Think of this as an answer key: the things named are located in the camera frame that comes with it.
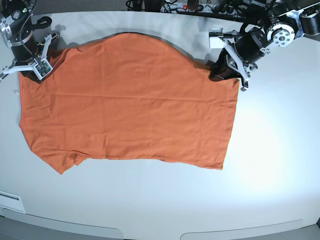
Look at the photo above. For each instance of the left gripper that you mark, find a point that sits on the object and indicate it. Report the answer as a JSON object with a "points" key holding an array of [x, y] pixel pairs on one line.
{"points": [[239, 56]]}

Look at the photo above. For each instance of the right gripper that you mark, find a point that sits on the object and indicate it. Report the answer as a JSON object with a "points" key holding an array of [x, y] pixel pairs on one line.
{"points": [[27, 53]]}

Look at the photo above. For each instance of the orange T-shirt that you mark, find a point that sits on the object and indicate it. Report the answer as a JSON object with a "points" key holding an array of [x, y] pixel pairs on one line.
{"points": [[128, 97]]}

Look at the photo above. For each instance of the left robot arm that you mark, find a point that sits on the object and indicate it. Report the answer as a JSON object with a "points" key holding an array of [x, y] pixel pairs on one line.
{"points": [[275, 24]]}

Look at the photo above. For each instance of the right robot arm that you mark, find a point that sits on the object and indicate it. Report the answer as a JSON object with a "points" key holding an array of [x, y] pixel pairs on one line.
{"points": [[17, 31]]}

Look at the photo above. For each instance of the white label sticker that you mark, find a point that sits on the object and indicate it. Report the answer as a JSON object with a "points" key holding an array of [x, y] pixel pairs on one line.
{"points": [[11, 202]]}

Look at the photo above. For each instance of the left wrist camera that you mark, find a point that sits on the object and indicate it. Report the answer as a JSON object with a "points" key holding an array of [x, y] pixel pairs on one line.
{"points": [[216, 38]]}

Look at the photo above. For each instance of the power strip with red switch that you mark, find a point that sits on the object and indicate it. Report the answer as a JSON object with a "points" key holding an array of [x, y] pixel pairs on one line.
{"points": [[231, 8]]}

